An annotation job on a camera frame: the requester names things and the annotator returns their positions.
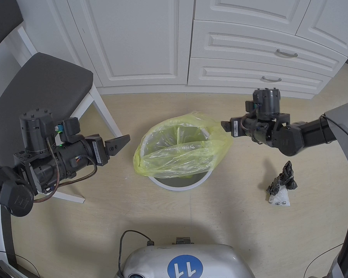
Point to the white trash bin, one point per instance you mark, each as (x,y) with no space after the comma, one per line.
(177,185)

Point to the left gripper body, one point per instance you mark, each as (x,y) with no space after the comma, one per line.
(78,158)

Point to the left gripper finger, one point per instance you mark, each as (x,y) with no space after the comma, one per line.
(114,146)

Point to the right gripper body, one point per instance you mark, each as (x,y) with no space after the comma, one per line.
(248,127)

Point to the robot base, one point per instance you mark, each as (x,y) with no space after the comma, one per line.
(150,259)

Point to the black plastic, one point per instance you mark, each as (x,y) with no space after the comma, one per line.
(284,175)

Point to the yellow plastic bag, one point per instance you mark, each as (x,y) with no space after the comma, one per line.
(174,158)

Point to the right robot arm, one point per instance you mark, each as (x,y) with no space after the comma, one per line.
(287,139)

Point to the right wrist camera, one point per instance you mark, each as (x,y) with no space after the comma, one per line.
(251,106)

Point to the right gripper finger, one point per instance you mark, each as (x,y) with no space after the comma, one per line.
(226,126)

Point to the white chair with grey seat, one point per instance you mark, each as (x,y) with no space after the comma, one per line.
(40,91)

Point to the white wardrobe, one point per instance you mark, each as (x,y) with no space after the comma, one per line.
(133,25)

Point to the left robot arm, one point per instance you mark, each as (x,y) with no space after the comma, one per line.
(14,190)

